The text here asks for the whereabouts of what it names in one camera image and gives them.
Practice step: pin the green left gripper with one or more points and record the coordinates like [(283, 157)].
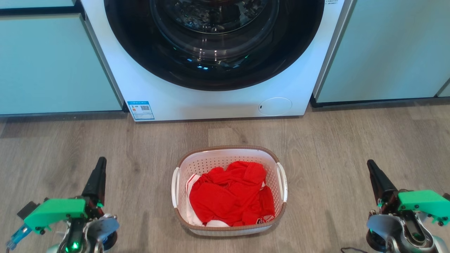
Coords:
[(56, 211)]

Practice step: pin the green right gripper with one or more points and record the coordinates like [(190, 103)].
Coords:
[(422, 202)]

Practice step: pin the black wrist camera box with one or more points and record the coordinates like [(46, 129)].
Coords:
[(29, 209)]

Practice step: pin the large pale green cabinet door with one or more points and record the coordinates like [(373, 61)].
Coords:
[(52, 66), (386, 52)]

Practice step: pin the round dark glass washer door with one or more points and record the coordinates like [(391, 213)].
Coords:
[(137, 52)]

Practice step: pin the pale green cabinet drawer front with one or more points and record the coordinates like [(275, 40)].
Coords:
[(35, 3)]

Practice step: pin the round white filter cover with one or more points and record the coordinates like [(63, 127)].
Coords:
[(276, 106)]

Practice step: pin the white front-load washing machine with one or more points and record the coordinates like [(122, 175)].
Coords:
[(161, 100)]

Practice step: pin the blue energy label sticker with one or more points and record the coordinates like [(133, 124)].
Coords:
[(140, 110)]

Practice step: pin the white perforated laundry basket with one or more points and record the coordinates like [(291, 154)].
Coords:
[(211, 160)]

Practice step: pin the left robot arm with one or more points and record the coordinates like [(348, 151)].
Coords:
[(100, 228)]

